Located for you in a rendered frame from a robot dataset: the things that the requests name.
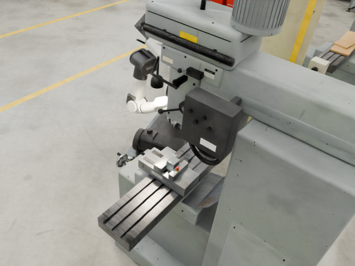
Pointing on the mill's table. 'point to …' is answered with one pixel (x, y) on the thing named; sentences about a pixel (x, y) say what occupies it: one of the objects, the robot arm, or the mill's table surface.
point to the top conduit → (189, 45)
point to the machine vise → (185, 185)
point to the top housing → (201, 28)
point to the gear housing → (178, 57)
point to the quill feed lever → (173, 108)
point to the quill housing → (178, 94)
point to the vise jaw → (161, 164)
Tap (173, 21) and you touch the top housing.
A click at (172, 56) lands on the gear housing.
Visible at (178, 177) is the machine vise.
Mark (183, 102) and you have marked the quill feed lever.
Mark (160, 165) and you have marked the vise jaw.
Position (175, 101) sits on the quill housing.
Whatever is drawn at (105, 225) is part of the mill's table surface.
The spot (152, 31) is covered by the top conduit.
